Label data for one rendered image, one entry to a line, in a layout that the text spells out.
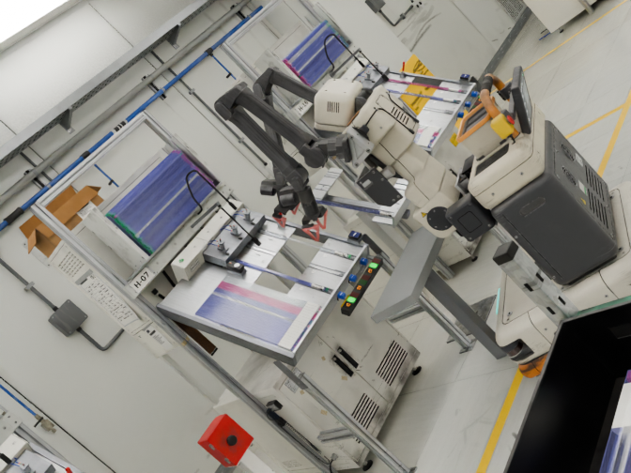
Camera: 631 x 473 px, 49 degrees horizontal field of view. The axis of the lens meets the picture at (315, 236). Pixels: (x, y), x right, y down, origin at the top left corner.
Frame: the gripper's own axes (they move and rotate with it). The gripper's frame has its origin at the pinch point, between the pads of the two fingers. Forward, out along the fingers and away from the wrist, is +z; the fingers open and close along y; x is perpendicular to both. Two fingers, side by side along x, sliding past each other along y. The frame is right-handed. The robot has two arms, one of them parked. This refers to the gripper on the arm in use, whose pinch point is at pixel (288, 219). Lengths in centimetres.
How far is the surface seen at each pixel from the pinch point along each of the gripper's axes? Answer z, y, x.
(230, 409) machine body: 82, 59, -11
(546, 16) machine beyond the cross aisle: 109, -441, -7
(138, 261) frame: 1, 50, -48
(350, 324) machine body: 53, 6, 31
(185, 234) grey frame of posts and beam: 3.9, 24.8, -42.7
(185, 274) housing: 11, 41, -32
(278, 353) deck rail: 14, 58, 30
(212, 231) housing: 6.6, 15.8, -34.0
